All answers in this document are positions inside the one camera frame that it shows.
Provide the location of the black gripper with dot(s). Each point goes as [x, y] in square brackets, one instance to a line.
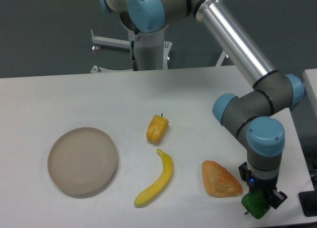
[265, 181]

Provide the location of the green toy pepper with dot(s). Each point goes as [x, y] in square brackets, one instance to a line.
[255, 203]

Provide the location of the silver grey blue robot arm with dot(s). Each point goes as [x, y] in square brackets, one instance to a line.
[248, 118]

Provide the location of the yellow toy pepper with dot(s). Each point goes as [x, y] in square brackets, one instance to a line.
[157, 129]

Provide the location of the beige round plate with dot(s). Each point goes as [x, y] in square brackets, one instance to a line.
[82, 162]

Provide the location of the black device at right edge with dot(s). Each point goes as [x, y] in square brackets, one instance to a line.
[308, 199]

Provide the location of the orange toy pastry turnover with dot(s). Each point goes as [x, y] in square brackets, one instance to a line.
[219, 182]

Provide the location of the yellow toy banana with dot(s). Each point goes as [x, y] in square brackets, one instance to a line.
[154, 190]

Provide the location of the white side table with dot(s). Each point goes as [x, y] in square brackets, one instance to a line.
[310, 78]

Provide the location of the white robot stand base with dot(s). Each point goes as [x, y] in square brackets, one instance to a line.
[153, 52]

